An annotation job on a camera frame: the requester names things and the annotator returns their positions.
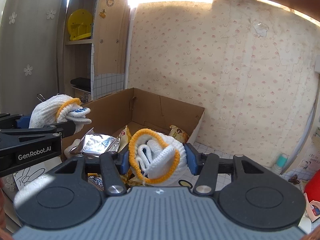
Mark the teal cap bottle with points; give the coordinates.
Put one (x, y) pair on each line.
(279, 164)

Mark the croissant snack packet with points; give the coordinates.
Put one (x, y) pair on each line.
(178, 134)

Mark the black case on shelf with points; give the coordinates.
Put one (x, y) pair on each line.
(81, 82)

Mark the wooden small box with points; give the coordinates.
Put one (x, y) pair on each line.
(83, 95)

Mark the metal clips pile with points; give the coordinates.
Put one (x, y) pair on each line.
(40, 97)

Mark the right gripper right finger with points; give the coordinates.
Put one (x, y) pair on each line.
(207, 167)

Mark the yellow plastic reel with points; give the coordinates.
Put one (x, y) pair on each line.
(79, 25)

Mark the white glove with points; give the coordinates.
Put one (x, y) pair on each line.
(71, 150)
(156, 159)
(58, 109)

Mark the red cylinder object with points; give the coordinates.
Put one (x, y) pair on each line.
(312, 188)

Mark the cardboard shoe box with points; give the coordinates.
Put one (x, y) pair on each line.
(139, 109)

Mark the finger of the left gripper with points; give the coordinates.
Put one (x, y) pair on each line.
(15, 121)
(66, 129)

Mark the silver foil packet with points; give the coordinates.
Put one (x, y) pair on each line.
(95, 144)

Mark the yellow snack bag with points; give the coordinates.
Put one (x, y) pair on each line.
(129, 179)

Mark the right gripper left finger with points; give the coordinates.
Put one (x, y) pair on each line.
(108, 162)

